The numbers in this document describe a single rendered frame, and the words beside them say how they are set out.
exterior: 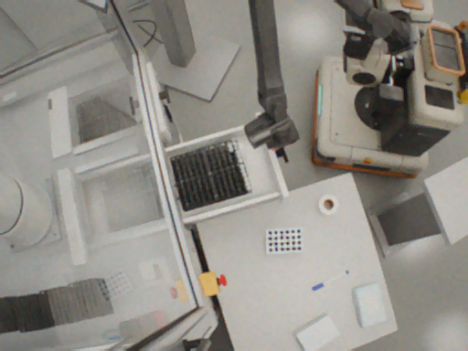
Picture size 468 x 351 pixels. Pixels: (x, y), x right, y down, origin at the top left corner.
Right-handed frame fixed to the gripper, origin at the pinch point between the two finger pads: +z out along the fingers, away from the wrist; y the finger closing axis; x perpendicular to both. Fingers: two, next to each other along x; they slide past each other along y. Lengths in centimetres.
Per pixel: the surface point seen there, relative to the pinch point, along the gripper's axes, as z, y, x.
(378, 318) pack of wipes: 10, -13, 67
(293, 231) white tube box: 12.0, 4.9, 27.0
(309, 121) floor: 93, -33, -35
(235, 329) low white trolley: 11, 35, 53
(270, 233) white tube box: 12.4, 12.7, 24.7
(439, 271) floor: 95, -78, 80
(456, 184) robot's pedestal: 18, -65, 35
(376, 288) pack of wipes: 10, -15, 57
